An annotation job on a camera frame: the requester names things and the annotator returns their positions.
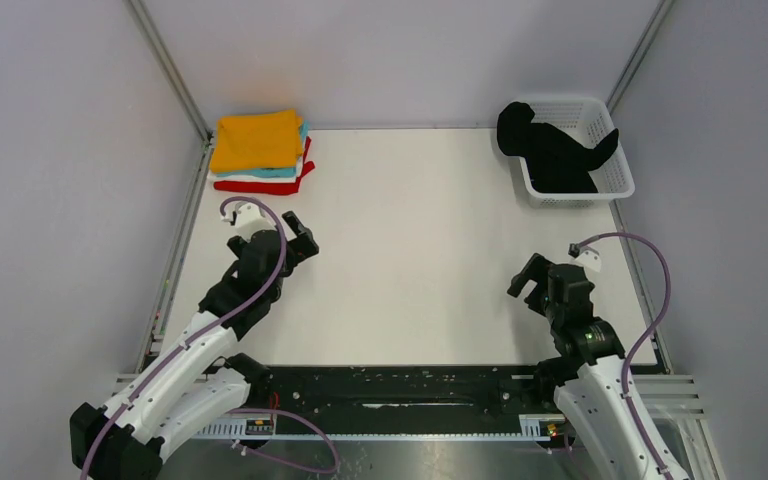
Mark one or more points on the black t shirt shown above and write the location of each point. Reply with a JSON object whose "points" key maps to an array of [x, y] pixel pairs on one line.
{"points": [[556, 163]]}

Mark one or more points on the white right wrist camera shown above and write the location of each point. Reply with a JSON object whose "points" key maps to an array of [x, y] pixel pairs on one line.
{"points": [[586, 257]]}

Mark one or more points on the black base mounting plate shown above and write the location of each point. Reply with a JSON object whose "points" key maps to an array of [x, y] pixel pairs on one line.
{"points": [[429, 399]]}

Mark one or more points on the folded orange t shirt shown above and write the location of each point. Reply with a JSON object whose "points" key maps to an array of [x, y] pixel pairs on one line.
{"points": [[248, 142]]}

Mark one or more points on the white plastic basket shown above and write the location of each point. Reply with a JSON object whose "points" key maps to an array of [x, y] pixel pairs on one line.
{"points": [[588, 121]]}

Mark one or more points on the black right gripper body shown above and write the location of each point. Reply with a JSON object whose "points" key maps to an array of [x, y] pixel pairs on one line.
{"points": [[551, 309]]}

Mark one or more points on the folded red t shirt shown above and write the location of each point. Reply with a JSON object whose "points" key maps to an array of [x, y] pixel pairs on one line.
{"points": [[269, 188]]}

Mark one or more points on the white slotted cable duct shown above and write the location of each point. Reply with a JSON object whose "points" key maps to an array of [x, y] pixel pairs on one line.
{"points": [[525, 430]]}

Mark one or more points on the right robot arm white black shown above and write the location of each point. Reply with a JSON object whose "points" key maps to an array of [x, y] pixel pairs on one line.
{"points": [[589, 381]]}

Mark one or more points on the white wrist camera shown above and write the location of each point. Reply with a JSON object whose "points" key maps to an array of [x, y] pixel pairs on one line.
{"points": [[246, 219], [586, 257]]}

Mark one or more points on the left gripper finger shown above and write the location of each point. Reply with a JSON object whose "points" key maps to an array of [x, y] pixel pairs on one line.
{"points": [[302, 248], [301, 232]]}

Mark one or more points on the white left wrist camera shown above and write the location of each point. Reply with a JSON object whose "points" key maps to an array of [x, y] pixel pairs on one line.
{"points": [[246, 219]]}

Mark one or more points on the folded teal t shirt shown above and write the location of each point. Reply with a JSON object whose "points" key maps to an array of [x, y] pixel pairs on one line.
{"points": [[304, 136]]}

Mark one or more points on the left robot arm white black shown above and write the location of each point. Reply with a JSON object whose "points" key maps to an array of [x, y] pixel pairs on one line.
{"points": [[133, 434]]}

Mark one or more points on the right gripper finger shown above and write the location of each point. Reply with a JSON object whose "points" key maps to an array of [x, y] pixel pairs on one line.
{"points": [[520, 280], [536, 269]]}

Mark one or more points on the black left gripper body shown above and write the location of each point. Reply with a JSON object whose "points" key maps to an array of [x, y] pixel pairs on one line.
{"points": [[290, 263]]}

